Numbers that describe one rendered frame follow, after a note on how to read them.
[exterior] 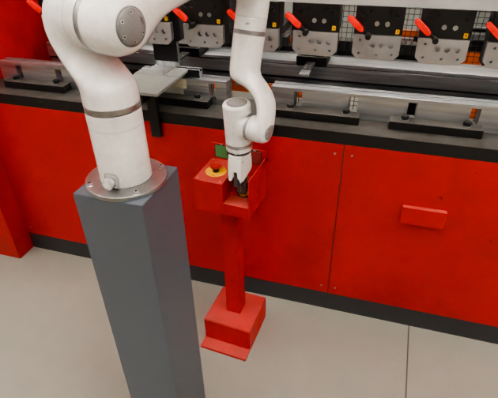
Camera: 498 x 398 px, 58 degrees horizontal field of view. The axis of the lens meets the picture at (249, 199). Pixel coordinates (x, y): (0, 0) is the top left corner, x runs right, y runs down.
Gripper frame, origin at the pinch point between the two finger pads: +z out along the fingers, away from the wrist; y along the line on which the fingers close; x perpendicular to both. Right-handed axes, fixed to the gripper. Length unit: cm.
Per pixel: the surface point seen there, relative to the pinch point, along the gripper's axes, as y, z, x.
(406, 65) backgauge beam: -71, -18, 43
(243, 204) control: 4.9, 3.1, 2.3
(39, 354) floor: 46, 70, -75
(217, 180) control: 4.0, -4.4, -6.8
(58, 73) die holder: -31, -17, -95
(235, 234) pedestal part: 3.0, 19.6, -2.7
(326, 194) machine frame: -23.2, 14.9, 24.0
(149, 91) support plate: -10.4, -25.2, -36.7
